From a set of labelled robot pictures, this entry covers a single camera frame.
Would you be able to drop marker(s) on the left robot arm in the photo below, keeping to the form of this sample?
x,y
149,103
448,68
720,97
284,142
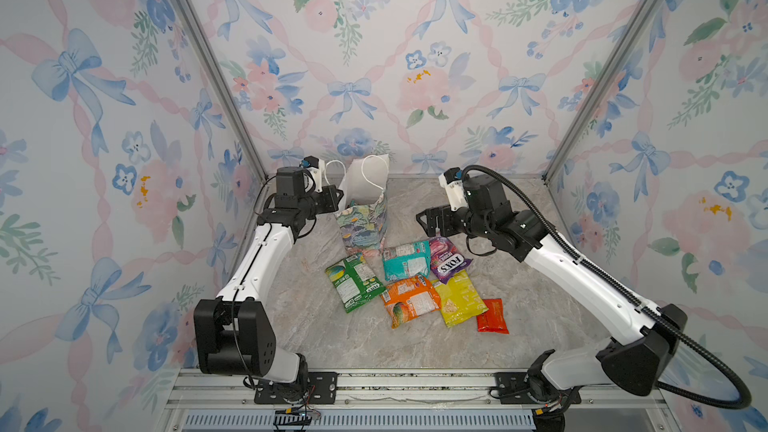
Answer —
x,y
233,333

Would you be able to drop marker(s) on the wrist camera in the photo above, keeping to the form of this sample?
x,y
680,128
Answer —
x,y
317,169
452,182

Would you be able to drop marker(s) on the red snack packet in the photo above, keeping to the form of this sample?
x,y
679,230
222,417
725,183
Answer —
x,y
492,320

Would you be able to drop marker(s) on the purple Fox's candy bag upper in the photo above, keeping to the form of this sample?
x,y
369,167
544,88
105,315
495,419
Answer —
x,y
445,259

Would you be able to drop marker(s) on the orange snack packet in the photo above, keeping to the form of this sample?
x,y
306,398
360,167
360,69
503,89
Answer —
x,y
410,298

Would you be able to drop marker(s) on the floral paper gift bag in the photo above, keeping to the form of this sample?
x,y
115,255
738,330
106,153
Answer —
x,y
362,215

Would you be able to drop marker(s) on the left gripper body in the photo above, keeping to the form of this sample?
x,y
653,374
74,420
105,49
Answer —
x,y
322,203

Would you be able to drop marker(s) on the green snack packet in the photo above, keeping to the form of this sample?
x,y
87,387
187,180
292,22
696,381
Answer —
x,y
355,282

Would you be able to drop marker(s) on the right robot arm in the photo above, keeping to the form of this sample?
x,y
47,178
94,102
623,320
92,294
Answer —
x,y
638,349

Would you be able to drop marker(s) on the yellow snack packet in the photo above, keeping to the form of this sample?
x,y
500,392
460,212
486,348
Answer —
x,y
459,299

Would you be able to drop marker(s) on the corner aluminium post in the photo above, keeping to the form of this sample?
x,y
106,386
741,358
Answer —
x,y
641,18
204,52

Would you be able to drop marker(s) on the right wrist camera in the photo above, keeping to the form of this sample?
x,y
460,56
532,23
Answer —
x,y
452,182

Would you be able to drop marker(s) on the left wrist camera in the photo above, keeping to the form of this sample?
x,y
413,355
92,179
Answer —
x,y
317,169

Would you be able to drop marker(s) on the left corner aluminium post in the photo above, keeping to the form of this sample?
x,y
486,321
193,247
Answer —
x,y
204,52

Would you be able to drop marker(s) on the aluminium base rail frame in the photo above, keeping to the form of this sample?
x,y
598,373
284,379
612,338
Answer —
x,y
404,400

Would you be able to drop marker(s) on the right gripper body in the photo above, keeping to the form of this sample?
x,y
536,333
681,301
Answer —
x,y
461,223

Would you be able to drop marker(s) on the right corner aluminium post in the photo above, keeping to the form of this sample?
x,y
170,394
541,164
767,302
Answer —
x,y
641,18

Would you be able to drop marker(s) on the teal snack packet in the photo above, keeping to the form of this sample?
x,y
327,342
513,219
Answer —
x,y
406,261

